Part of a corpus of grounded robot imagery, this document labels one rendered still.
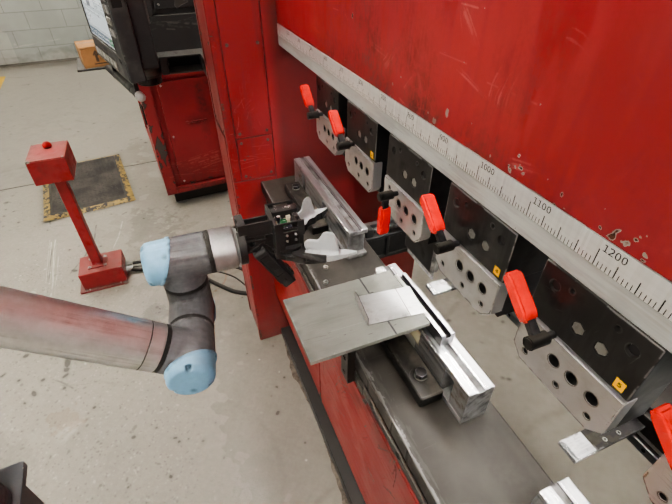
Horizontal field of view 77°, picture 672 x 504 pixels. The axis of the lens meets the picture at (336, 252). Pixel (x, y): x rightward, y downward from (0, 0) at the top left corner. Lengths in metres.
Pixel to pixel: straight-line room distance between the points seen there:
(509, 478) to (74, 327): 0.75
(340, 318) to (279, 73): 0.91
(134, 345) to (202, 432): 1.31
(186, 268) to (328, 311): 0.33
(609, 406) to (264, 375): 1.66
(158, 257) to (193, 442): 1.31
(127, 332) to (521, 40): 0.62
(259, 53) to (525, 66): 1.06
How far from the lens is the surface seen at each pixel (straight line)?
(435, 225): 0.67
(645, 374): 0.53
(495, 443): 0.93
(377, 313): 0.91
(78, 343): 0.67
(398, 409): 0.92
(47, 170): 2.37
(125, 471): 1.99
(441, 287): 0.98
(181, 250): 0.73
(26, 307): 0.67
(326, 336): 0.86
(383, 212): 0.83
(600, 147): 0.49
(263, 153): 1.60
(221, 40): 1.46
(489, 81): 0.60
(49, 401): 2.32
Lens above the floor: 1.66
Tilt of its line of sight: 38 degrees down
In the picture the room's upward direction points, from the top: straight up
